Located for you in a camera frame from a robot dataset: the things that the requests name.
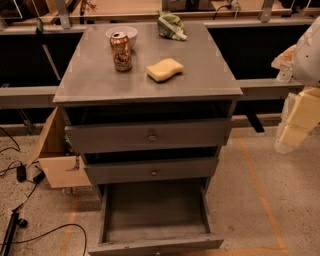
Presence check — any yellow sponge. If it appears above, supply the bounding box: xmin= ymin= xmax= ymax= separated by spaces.
xmin=146 ymin=58 xmax=184 ymax=82

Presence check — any grey middle drawer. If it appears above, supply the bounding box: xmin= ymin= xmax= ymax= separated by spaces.
xmin=85 ymin=157 xmax=218 ymax=184

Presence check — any black power adapter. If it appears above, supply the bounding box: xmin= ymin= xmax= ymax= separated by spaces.
xmin=16 ymin=165 xmax=26 ymax=183

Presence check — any gold soda can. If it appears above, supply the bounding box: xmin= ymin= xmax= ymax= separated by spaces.
xmin=110 ymin=31 xmax=132 ymax=72

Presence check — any clear plastic bottle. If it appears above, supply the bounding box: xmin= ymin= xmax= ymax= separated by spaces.
xmin=277 ymin=61 xmax=293 ymax=83

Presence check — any grey top drawer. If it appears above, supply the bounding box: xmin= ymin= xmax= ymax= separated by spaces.
xmin=65 ymin=119 xmax=232 ymax=154

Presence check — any black stand base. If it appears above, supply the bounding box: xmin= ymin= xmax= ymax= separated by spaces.
xmin=0 ymin=211 xmax=28 ymax=256

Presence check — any grey drawer cabinet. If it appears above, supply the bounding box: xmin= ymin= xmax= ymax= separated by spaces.
xmin=54 ymin=23 xmax=242 ymax=256

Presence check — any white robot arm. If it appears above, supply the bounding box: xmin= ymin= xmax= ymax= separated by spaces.
xmin=271 ymin=17 xmax=320 ymax=153

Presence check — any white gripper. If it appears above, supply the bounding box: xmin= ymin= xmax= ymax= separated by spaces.
xmin=274 ymin=87 xmax=320 ymax=153

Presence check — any black floor cable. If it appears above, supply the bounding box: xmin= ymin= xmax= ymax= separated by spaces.
xmin=0 ymin=223 xmax=88 ymax=256

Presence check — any grey bottom drawer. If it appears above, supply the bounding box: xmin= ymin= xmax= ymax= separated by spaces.
xmin=88 ymin=179 xmax=223 ymax=256

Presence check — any cardboard box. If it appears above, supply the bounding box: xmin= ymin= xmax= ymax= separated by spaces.
xmin=26 ymin=108 xmax=91 ymax=188

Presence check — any green white chip bag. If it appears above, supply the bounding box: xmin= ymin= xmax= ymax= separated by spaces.
xmin=157 ymin=12 xmax=187 ymax=41

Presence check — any grey drawer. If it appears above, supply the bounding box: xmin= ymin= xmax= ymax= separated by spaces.
xmin=65 ymin=119 xmax=232 ymax=154
xmin=85 ymin=157 xmax=218 ymax=184
xmin=88 ymin=179 xmax=223 ymax=256

